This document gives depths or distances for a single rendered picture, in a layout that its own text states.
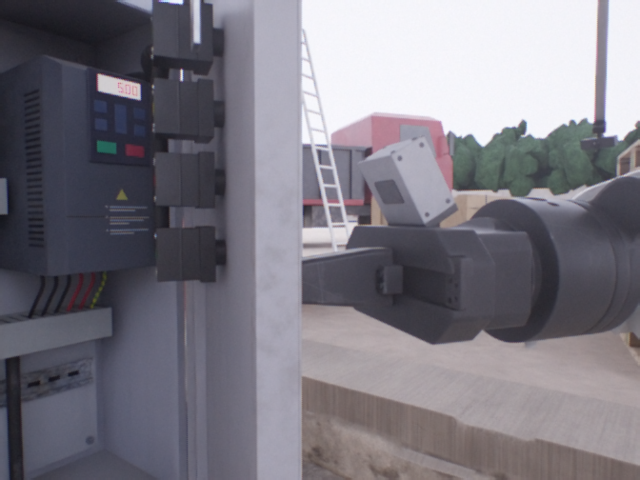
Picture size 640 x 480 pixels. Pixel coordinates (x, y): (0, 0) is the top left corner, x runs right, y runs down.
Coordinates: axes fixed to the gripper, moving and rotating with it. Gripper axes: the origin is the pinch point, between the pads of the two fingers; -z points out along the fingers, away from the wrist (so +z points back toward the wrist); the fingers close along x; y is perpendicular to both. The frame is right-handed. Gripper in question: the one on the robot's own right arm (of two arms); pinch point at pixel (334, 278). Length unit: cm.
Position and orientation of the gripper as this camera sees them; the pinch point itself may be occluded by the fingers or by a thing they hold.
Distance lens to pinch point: 25.1
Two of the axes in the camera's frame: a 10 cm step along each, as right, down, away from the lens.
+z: 9.4, -0.2, 3.5
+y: 0.0, 10.0, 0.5
